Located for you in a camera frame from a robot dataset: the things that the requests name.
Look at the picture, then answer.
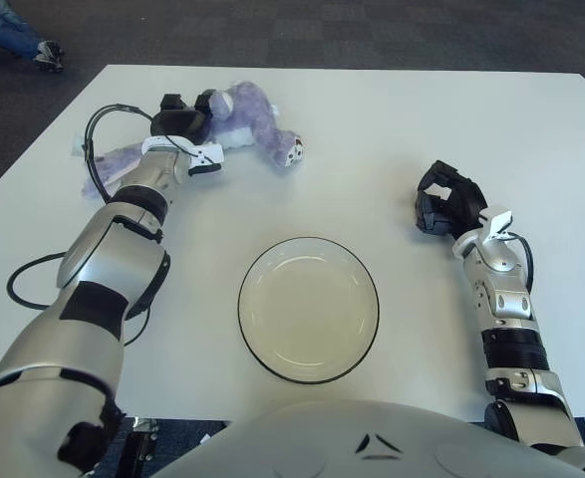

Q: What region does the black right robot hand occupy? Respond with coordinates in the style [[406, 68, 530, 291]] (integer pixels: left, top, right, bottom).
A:
[[414, 159, 490, 235]]

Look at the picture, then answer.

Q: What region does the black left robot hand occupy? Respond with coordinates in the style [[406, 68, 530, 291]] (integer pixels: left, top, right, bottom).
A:
[[149, 89, 223, 176]]

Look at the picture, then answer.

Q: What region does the purple plush bunny doll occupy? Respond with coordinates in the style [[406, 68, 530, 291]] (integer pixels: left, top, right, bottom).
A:
[[81, 82, 306, 200]]

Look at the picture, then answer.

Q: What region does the white plate with black rim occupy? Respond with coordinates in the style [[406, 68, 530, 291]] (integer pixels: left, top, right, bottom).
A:
[[237, 237, 382, 385]]

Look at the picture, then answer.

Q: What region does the grey white sneaker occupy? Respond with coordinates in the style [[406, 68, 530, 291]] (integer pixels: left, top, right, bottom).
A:
[[32, 39, 67, 72]]

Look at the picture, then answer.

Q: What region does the blue jeans leg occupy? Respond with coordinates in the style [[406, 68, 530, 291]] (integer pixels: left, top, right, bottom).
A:
[[0, 0, 44, 61]]

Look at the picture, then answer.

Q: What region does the silver robot torso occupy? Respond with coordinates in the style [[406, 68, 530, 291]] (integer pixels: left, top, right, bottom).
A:
[[156, 397, 585, 478]]

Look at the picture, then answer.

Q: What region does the black pole with metal clamp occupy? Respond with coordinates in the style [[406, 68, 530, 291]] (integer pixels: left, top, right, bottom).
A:
[[117, 416, 161, 478]]

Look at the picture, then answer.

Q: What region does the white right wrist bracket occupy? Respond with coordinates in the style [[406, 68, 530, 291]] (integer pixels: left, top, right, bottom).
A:
[[478, 203, 515, 243]]

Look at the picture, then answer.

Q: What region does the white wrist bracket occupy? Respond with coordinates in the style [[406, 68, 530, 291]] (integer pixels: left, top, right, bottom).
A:
[[478, 203, 515, 243], [141, 134, 224, 168]]

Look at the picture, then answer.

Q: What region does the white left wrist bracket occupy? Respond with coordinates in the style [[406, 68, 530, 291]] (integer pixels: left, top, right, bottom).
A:
[[141, 134, 224, 168]]

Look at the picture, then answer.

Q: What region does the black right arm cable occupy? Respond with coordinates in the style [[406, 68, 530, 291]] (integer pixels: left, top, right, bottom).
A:
[[510, 231, 535, 290]]

